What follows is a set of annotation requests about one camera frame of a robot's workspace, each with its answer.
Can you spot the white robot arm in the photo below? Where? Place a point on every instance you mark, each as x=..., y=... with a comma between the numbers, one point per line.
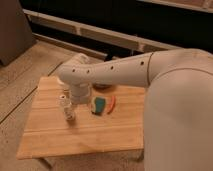
x=178, y=106

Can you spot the wooden table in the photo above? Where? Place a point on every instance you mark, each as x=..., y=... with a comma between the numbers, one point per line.
x=48, y=134

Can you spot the grey cabinet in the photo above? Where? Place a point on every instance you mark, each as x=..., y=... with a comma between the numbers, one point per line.
x=16, y=36

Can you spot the green blue sponge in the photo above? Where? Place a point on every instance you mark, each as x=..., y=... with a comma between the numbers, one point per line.
x=98, y=105

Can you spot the orange carrot toy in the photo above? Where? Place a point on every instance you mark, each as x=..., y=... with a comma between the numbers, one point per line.
x=112, y=105

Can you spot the dark ceramic bowl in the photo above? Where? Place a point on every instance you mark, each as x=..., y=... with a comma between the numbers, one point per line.
x=101, y=86

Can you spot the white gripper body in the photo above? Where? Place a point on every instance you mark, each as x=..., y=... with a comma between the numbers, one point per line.
x=80, y=94

